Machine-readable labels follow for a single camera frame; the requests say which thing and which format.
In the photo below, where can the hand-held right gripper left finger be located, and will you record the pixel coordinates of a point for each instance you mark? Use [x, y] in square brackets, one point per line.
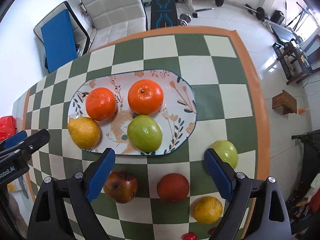
[100, 175]

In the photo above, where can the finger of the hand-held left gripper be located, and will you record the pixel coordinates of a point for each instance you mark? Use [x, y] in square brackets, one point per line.
[15, 138]
[37, 140]

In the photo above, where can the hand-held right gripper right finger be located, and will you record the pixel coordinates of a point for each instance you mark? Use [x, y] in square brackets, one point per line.
[217, 172]

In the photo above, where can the red plastic bag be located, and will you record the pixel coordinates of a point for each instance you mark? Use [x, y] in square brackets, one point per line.
[6, 127]

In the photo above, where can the green apple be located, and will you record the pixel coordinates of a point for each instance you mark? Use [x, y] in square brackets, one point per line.
[227, 152]
[144, 133]

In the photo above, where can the red apple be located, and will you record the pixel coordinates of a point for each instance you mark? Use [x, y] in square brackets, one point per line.
[122, 187]

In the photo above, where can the yellow orange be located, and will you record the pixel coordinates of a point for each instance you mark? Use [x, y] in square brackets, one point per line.
[208, 210]

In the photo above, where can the yellow lemon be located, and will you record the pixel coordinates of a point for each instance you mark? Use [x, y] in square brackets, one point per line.
[83, 132]

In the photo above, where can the dark red orange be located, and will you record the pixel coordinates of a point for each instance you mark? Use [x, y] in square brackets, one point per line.
[173, 187]

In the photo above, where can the small red cherry tomato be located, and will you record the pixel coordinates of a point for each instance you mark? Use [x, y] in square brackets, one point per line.
[189, 236]
[212, 231]

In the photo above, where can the floral oval plate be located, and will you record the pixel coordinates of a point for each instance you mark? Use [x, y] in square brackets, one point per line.
[180, 120]

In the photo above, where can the small orange mandarin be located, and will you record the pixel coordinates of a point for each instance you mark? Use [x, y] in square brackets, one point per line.
[101, 103]

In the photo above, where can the green checkered tablecloth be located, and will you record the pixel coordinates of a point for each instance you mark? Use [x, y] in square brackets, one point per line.
[225, 97]

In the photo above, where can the large orange mandarin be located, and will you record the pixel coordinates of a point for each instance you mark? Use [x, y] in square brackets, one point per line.
[145, 97]

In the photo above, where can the blue folding chair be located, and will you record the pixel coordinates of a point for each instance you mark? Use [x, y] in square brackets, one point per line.
[58, 45]

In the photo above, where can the wooden stool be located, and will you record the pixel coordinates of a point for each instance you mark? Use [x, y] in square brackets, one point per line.
[285, 101]

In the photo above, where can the small orange floor item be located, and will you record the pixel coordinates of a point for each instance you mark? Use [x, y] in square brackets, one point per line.
[302, 110]

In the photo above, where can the black low table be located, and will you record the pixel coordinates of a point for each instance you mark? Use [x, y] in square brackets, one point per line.
[292, 60]

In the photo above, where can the white quilted sofa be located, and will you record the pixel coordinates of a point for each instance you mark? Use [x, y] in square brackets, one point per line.
[112, 12]

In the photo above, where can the black flat board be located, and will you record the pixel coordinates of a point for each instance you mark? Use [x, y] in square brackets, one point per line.
[285, 32]

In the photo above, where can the black dumbbell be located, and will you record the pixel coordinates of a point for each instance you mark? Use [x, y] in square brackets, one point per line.
[185, 19]

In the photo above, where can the black speaker box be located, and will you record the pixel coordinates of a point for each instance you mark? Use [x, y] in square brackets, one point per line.
[278, 17]

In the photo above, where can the black weight bench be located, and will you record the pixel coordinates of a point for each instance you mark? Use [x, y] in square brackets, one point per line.
[162, 10]

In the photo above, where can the black tripod stand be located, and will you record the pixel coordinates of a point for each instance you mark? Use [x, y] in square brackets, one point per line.
[301, 12]

